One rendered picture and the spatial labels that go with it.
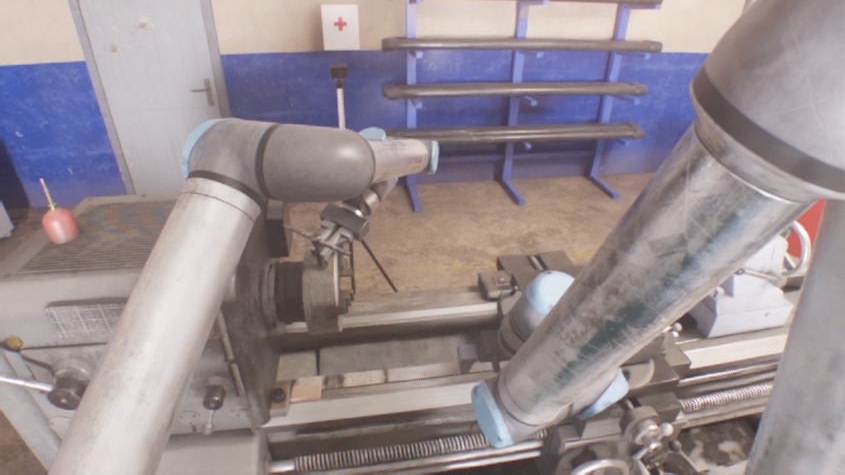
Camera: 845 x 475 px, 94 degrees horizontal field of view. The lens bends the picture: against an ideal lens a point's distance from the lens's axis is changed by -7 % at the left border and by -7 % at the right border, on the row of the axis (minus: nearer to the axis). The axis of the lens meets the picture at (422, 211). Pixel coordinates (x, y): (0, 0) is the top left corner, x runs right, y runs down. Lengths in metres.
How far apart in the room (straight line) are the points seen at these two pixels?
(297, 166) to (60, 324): 0.73
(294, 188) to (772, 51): 0.54
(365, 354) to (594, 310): 1.27
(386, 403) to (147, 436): 0.82
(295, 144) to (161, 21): 3.69
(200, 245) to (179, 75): 3.73
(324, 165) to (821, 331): 0.56
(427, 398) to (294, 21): 3.37
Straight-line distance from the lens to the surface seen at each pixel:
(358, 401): 1.33
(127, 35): 4.40
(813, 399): 0.47
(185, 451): 1.38
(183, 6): 4.20
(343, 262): 1.30
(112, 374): 0.62
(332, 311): 1.19
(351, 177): 0.65
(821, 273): 0.44
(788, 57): 0.26
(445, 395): 1.34
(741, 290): 1.79
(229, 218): 0.64
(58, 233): 1.32
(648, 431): 1.35
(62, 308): 1.16
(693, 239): 0.32
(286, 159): 0.62
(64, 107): 4.86
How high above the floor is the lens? 1.89
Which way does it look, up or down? 28 degrees down
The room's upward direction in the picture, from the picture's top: 1 degrees clockwise
